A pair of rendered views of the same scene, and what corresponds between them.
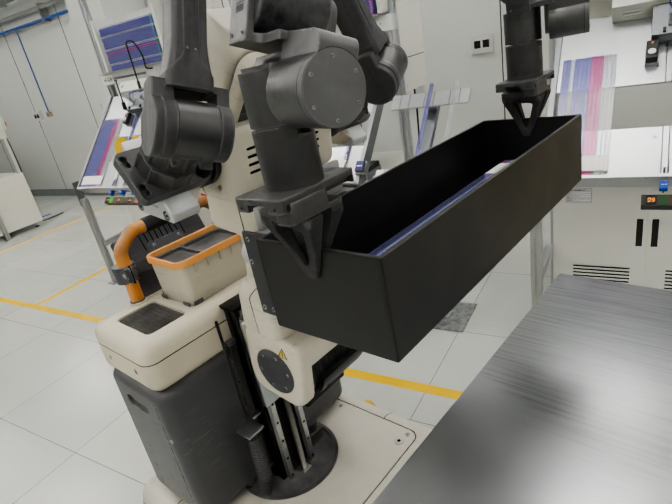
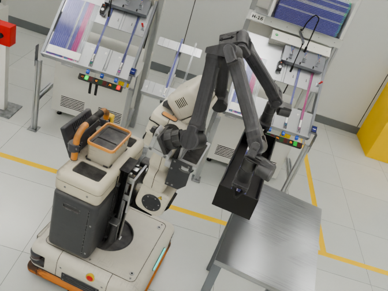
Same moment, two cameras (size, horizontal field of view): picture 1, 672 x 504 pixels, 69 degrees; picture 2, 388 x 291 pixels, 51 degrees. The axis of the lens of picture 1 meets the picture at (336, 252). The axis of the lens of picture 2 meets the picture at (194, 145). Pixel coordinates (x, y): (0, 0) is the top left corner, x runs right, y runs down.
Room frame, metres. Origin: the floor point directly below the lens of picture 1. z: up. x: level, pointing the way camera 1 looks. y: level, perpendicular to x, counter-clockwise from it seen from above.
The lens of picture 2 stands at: (-0.48, 1.01, 2.12)
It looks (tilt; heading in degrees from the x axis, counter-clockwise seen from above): 32 degrees down; 323
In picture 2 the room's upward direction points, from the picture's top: 19 degrees clockwise
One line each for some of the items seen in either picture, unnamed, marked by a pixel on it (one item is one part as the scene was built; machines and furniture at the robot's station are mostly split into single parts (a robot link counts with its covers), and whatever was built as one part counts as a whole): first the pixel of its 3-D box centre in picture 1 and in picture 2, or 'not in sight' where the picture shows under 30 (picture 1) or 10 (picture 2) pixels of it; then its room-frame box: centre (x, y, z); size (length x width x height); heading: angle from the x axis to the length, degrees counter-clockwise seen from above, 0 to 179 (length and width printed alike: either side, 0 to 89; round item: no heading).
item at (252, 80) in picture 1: (278, 95); (250, 163); (0.46, 0.02, 1.27); 0.07 x 0.06 x 0.07; 30
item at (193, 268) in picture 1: (206, 261); (108, 144); (1.14, 0.32, 0.87); 0.23 x 0.15 x 0.11; 136
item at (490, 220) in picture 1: (454, 203); (247, 167); (0.66, -0.18, 1.07); 0.57 x 0.17 x 0.11; 135
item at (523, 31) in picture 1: (526, 25); (272, 108); (0.86, -0.38, 1.28); 0.07 x 0.06 x 0.07; 61
